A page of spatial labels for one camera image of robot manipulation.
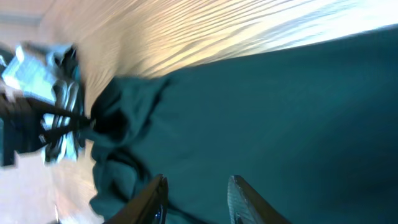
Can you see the folded grey shorts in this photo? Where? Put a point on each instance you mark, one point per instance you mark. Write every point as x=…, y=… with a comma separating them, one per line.
x=50, y=73

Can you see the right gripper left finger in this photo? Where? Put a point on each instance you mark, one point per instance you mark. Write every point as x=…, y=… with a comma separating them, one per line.
x=149, y=207

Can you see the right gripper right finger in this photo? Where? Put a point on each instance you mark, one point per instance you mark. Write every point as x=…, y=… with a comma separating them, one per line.
x=247, y=206

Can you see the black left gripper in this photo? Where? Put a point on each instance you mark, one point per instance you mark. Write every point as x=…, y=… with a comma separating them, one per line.
x=22, y=131

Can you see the black t-shirt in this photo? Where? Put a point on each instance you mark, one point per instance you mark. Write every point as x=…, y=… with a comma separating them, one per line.
x=313, y=129

